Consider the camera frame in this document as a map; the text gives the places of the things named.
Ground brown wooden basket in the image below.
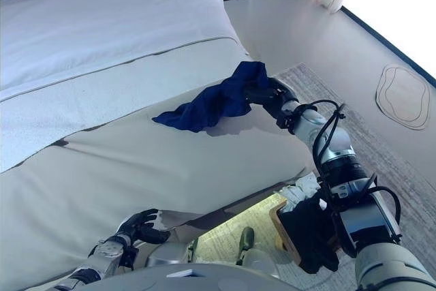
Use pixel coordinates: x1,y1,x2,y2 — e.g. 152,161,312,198
268,198,342,267

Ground black trousers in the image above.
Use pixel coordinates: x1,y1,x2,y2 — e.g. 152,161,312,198
277,194,342,275

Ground dark blue garment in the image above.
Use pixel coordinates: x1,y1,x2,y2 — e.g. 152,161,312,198
151,60,270,134

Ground white duvet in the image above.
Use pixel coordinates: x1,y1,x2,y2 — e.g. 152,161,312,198
0,0,252,173

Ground silver right robot leg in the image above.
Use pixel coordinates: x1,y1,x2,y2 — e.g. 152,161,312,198
234,226,283,279

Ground grey striped rug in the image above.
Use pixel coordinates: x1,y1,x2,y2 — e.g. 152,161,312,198
195,61,436,291

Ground white garment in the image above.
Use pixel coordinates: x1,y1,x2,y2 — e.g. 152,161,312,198
277,172,324,214

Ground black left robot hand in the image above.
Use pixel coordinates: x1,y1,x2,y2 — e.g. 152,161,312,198
114,207,172,246

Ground silver left robot leg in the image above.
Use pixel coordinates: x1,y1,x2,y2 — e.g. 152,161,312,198
145,235,199,269

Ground black window floor rail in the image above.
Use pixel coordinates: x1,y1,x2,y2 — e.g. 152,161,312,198
255,0,436,88

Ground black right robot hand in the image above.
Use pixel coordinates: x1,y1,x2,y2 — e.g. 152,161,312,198
243,77,301,119

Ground silver robot leg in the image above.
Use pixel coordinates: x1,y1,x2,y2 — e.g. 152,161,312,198
145,235,199,269
234,226,283,279

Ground bed with beige cover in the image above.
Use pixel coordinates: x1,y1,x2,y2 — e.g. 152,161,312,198
0,72,318,291

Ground grey robot torso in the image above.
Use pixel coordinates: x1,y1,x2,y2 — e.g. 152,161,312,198
73,262,309,291

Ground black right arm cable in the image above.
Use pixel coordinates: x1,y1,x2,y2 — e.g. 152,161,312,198
311,99,403,238

